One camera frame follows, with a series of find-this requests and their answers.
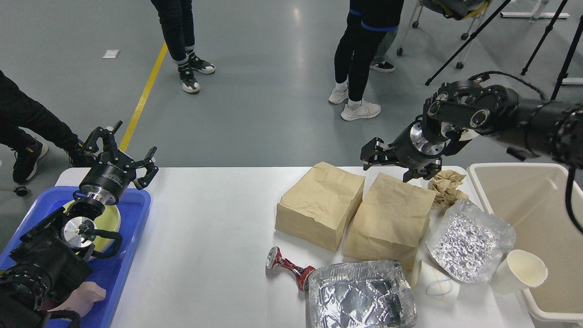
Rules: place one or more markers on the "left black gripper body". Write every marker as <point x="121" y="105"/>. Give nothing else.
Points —
<point x="106" y="183"/>

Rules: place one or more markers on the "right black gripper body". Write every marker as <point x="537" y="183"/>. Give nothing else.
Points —
<point x="414" y="150"/>

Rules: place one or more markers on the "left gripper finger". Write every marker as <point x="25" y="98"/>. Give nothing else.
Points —
<point x="90" y="146"/>
<point x="151" y="170"/>

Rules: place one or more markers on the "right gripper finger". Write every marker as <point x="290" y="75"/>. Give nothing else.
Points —
<point x="377" y="152"/>
<point x="427" y="172"/>

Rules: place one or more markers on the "yellow plate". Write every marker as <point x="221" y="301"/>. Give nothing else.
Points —
<point x="111" y="221"/>

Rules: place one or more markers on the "brown paper bag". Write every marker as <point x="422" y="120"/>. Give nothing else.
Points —
<point x="390" y="222"/>
<point x="319" y="207"/>

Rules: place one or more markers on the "pink mug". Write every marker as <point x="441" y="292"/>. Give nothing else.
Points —
<point x="81" y="300"/>

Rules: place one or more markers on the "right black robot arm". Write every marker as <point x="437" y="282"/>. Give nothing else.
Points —
<point x="529" y="128"/>

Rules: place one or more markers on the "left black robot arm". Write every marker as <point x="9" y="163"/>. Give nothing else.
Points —
<point x="53" y="257"/>

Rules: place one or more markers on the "crumpled brown paper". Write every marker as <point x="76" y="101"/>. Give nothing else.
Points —
<point x="446" y="184"/>

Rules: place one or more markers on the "blue plastic tray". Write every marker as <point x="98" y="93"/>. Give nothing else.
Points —
<point x="109" y="274"/>

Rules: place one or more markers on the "beige plastic bin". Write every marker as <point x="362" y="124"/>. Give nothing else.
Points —
<point x="531" y="198"/>

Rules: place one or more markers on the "person with white sneakers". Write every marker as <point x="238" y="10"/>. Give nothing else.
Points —
<point x="372" y="27"/>

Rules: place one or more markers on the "aluminium foil container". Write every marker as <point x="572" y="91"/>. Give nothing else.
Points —
<point x="369" y="294"/>

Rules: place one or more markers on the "person with black-white sneakers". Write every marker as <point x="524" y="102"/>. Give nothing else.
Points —
<point x="177" y="23"/>

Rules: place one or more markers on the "crushed red can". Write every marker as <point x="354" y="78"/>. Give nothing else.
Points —
<point x="301" y="274"/>

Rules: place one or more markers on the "white rolling chair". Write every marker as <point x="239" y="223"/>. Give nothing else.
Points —
<point x="439" y="29"/>

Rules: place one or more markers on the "black camera tripod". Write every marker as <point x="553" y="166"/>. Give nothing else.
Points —
<point x="536" y="13"/>

